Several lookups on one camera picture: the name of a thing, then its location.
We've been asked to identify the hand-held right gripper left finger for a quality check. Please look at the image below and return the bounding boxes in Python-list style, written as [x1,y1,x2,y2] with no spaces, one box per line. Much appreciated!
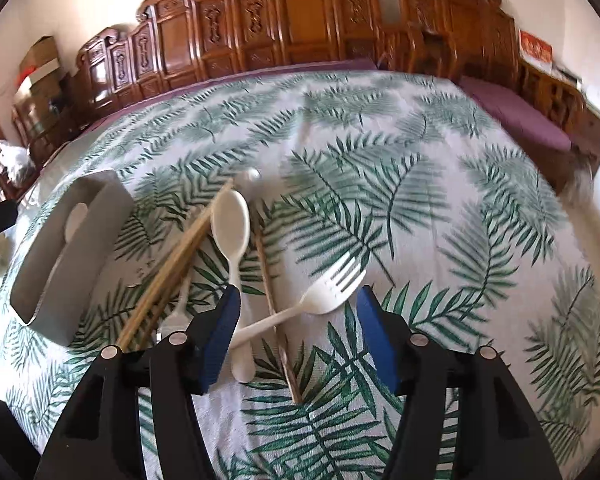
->
[34,285,243,480]

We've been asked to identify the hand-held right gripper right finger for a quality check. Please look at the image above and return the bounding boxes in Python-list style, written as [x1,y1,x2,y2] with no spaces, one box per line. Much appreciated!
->
[356,285,563,480]

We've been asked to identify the white soup spoon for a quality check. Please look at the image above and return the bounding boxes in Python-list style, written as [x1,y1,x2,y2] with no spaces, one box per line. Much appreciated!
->
[157,275,193,341]

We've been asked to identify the dark brown wooden chopstick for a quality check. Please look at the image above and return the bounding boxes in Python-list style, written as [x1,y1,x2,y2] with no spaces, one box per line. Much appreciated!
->
[252,227,303,406]

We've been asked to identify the white plastic fork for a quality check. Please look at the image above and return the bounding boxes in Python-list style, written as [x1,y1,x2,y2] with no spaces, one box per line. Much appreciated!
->
[230,252,368,350]

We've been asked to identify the white plastic spoon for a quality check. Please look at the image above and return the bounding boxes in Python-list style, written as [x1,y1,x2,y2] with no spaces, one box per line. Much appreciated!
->
[211,187,255,383]
[64,202,89,243]

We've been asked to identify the light bamboo chopstick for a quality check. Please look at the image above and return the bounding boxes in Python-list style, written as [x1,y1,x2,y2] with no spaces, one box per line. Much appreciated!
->
[124,200,231,353]
[116,181,234,353]

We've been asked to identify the grey metal tray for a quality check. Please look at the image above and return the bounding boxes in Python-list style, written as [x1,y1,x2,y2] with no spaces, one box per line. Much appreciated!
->
[10,169,138,347]

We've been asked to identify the white plastic bag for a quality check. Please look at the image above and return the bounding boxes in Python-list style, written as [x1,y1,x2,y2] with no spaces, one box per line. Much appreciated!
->
[0,140,35,183]

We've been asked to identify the wooden side furniture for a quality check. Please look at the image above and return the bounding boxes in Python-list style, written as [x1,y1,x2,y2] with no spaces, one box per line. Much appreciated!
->
[10,74,80,163]

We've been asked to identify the cardboard boxes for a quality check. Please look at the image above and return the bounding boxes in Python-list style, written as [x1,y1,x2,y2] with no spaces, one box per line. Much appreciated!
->
[12,35,63,106]

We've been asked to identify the leaf print tablecloth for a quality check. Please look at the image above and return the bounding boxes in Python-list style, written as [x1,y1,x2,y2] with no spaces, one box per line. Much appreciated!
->
[0,67,600,480]

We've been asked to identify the dark cloth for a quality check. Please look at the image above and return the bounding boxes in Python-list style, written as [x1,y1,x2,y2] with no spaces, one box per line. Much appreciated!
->
[0,395,40,480]

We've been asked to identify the purple seat cushion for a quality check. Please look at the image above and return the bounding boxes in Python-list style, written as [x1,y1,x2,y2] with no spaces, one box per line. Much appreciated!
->
[74,57,381,133]
[460,76,573,153]

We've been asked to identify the white desk device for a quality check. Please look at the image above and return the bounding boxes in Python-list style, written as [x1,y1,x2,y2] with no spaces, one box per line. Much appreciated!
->
[555,65,600,121]

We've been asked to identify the carved wooden sofa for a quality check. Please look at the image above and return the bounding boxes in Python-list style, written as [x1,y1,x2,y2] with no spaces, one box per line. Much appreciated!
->
[74,0,383,126]
[397,0,600,196]

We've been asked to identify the red box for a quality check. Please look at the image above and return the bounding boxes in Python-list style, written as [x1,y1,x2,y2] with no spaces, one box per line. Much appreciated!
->
[519,30,553,66]

